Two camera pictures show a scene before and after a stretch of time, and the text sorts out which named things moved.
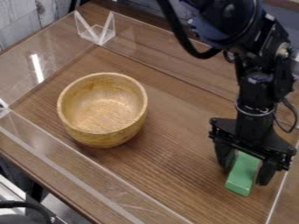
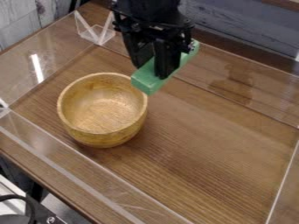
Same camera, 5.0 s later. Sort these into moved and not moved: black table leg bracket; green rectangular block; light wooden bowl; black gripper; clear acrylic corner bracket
Moved: black gripper; green rectangular block
Not moved: clear acrylic corner bracket; light wooden bowl; black table leg bracket
